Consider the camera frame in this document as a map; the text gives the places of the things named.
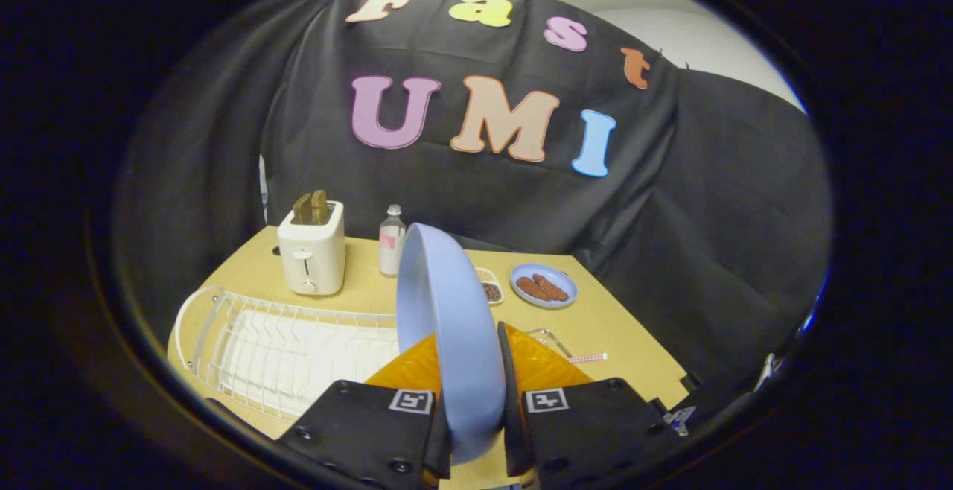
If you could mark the clear glass cup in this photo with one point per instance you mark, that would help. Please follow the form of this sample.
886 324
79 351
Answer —
552 341

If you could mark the white toaster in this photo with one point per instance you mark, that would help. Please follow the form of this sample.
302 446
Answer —
313 252

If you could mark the brown sausage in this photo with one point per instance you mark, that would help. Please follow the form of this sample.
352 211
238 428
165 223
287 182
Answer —
552 289
530 288

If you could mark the brown toast slice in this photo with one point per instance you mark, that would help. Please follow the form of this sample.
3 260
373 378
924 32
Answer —
319 207
301 209

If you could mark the small white blue tag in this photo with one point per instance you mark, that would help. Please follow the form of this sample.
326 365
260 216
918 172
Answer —
680 420

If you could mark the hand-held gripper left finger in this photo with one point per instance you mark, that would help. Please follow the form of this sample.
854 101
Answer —
365 430

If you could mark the large light blue plate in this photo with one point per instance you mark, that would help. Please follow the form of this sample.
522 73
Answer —
447 304

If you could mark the white drip tray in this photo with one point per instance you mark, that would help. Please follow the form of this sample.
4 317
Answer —
298 360

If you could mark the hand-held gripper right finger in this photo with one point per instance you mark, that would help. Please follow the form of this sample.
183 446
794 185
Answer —
588 430

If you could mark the black backdrop cloth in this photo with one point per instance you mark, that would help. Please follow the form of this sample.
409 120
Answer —
670 214

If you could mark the black table clamp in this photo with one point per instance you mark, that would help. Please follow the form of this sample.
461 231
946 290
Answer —
690 381

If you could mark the clear bottle with pink label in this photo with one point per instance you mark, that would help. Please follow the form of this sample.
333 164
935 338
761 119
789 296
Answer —
390 248

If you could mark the pink checked straw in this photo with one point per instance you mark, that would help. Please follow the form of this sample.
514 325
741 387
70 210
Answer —
588 358

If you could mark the small blue plate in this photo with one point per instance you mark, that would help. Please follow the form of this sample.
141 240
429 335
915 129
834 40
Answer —
562 280

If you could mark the small clear dish of beans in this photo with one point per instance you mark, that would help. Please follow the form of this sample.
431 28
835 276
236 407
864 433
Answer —
491 290

